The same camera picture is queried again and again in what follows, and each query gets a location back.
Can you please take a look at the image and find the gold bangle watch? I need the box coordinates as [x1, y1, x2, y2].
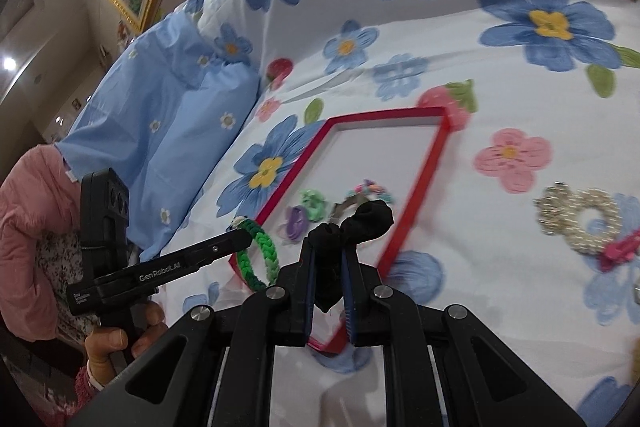
[328, 195, 360, 223]

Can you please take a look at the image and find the pink small hair clip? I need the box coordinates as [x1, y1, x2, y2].
[599, 231, 639, 272]

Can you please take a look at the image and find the pink sleeve of person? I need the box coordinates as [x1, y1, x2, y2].
[1, 145, 94, 345]

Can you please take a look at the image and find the colourful beaded bracelet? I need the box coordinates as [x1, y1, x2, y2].
[347, 178, 396, 208]

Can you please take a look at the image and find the floral white bed sheet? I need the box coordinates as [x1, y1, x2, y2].
[168, 0, 639, 426]

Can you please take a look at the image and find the purple hair tie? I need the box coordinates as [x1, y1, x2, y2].
[275, 204, 313, 245]

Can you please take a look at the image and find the green bow hair tie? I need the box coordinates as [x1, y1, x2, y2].
[298, 188, 331, 223]

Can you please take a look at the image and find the pearl scrunchie with bow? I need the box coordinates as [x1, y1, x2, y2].
[534, 182, 623, 257]

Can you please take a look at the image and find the person's left hand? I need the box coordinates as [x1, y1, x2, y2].
[85, 301, 168, 386]

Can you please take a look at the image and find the black scrunchie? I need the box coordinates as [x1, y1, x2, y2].
[304, 199, 394, 313]

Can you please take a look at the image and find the red shallow box tray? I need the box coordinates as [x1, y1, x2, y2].
[228, 106, 452, 356]

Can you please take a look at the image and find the green braided bracelet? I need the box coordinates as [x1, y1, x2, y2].
[226, 215, 280, 293]

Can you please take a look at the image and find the light blue floral pillow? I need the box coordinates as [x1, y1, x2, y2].
[56, 12, 260, 261]

